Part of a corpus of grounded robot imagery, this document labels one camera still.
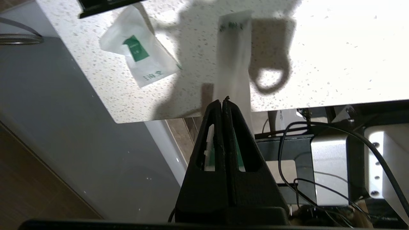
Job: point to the black pull-out drawer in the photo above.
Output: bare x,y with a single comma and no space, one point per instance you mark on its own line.
105,6

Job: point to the long packet with green label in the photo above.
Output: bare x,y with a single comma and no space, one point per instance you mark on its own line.
233,57

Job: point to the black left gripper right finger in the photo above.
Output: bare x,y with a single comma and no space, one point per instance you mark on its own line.
262,198

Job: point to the folded sachet with green label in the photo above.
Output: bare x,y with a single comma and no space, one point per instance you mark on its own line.
140,54

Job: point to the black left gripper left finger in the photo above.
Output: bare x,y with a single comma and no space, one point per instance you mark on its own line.
195,198

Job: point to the white bathtub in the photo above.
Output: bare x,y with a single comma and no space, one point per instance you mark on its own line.
80,127

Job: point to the white robot chassis housing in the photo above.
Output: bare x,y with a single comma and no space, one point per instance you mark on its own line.
391,163

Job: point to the silver robot base block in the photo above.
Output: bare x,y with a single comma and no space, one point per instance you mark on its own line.
329,169

